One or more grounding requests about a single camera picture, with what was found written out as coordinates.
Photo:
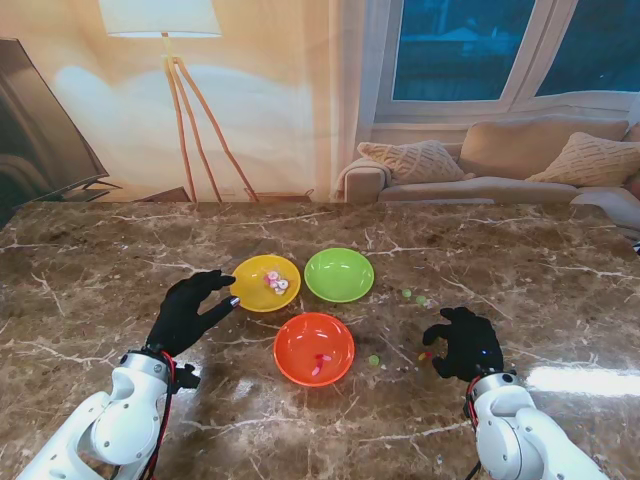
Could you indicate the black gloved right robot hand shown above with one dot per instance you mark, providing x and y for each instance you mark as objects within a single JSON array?
[{"x": 472, "y": 345}]

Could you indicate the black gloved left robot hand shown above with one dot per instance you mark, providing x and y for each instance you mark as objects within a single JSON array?
[{"x": 182, "y": 315}]

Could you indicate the red and yellow candy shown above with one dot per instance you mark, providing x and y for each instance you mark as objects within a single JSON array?
[{"x": 425, "y": 356}]

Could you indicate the pink white candies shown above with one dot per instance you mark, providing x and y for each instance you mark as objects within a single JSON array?
[{"x": 276, "y": 283}]

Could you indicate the small pink candy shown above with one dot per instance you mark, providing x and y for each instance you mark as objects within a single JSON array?
[
  {"x": 322, "y": 357},
  {"x": 317, "y": 371}
]

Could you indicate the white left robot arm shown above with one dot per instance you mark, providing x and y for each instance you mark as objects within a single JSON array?
[{"x": 125, "y": 415}]

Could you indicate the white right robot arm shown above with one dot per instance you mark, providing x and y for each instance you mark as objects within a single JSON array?
[{"x": 505, "y": 425}]

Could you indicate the yellow plastic bowl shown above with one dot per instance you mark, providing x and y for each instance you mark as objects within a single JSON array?
[{"x": 255, "y": 295}]

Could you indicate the orange plastic bowl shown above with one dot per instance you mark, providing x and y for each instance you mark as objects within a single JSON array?
[{"x": 305, "y": 340}]

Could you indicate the green plastic bowl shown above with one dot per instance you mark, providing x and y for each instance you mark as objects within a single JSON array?
[{"x": 339, "y": 275}]

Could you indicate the beige knit cushion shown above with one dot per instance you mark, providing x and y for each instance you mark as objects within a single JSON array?
[
  {"x": 410, "y": 161},
  {"x": 585, "y": 160}
]

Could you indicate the beige sofa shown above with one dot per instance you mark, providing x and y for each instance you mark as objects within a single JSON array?
[{"x": 525, "y": 145}]

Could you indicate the black flat television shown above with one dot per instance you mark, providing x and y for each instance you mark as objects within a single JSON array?
[{"x": 35, "y": 125}]

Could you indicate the white framed window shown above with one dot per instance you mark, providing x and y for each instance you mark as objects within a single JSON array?
[{"x": 450, "y": 50}]

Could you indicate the tripod floor lamp white shade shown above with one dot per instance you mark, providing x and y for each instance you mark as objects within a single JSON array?
[{"x": 160, "y": 17}]

